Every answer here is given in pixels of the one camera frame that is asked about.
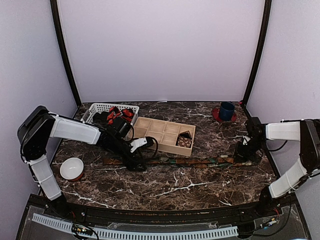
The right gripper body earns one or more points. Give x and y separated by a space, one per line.
249 151

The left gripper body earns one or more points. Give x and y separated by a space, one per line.
126 160

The brown green patterned tie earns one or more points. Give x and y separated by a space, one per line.
196 162

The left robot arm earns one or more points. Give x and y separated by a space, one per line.
41 125

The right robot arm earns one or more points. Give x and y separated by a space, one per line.
304 131

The wooden compartment tray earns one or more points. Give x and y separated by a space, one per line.
165 132

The red black striped tie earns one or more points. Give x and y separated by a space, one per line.
114 112

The blue cup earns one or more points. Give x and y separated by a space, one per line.
226 111

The red saucer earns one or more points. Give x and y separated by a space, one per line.
215 114

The dark tie in basket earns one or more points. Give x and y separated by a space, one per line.
100 117

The rolled brown patterned tie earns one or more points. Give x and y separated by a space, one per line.
184 142

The rolled dark tie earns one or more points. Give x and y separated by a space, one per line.
186 134

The white perforated basket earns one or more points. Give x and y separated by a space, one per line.
105 107

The white orange bowl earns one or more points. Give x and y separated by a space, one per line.
72 169

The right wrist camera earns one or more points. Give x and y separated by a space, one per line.
254 127

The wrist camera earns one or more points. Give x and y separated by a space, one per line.
254 127
120 127

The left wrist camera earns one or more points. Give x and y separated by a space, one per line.
120 127

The black front rail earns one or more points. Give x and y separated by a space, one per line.
90 215

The grey cable duct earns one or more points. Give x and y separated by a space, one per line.
119 231

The right black frame post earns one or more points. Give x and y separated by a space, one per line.
258 52

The black frame post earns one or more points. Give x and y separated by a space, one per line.
258 52
63 51

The left black frame post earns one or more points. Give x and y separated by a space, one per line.
63 51

